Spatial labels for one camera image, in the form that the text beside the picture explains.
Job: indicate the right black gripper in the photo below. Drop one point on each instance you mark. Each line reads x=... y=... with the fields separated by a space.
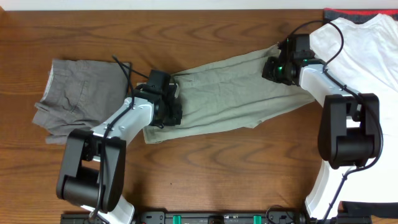
x=267 y=71

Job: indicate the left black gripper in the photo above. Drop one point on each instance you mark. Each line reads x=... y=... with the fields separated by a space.
x=178 y=116

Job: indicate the olive green shorts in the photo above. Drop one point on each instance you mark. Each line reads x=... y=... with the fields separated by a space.
x=229 y=94

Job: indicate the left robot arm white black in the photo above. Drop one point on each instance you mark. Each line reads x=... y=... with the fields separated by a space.
x=93 y=165

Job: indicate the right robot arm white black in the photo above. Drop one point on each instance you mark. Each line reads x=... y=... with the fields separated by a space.
x=350 y=136

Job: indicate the dark garment with red trim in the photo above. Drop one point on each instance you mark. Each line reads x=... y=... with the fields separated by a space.
x=358 y=16

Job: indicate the folded grey shorts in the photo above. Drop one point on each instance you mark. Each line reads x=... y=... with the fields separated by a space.
x=79 y=95

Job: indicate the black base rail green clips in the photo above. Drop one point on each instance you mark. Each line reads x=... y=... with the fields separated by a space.
x=271 y=216

